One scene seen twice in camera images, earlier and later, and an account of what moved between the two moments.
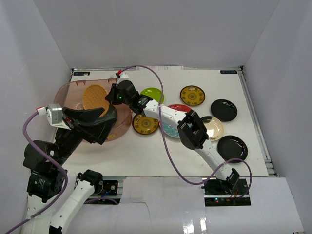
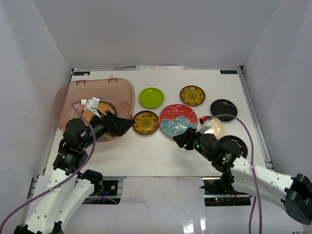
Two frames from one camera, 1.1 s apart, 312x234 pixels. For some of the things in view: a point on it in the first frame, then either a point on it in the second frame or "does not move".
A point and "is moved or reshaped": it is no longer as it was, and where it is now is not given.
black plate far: [224, 110] does not move
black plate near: [230, 146] does not move
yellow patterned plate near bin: [143, 125] does not move
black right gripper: [111, 97] → [186, 138]
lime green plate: [154, 93] does not move
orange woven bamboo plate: [94, 97] is moved or reshaped
